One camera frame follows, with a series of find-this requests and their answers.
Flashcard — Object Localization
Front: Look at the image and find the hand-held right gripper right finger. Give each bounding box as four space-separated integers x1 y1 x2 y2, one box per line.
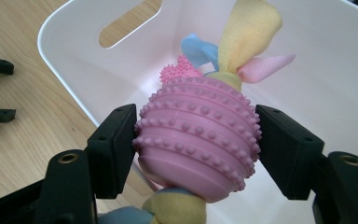
255 105 324 201

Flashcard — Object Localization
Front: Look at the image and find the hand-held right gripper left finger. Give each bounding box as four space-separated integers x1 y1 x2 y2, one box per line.
87 104 138 200

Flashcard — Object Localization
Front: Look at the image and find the white plastic basket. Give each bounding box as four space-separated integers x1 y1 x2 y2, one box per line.
36 0 358 224

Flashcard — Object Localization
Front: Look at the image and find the pink ridged ball cloth toy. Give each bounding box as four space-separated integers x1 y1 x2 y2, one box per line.
97 0 296 224

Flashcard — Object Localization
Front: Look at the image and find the pink spiky rubber toy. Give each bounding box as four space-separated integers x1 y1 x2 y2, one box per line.
158 54 203 86

